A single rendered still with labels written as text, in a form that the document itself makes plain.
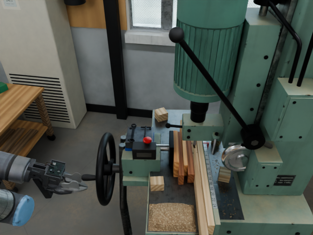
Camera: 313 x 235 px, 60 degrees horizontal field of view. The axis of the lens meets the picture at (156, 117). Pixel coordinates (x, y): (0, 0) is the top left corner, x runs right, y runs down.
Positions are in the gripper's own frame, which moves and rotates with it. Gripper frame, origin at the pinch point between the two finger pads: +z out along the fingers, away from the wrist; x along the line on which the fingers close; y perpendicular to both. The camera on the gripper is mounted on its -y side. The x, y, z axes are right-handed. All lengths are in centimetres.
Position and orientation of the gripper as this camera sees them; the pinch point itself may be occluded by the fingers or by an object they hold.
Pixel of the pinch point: (83, 188)
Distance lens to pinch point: 106.4
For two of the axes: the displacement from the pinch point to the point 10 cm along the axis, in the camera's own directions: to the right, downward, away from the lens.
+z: 9.4, 2.8, 2.0
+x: 0.2, -6.2, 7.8
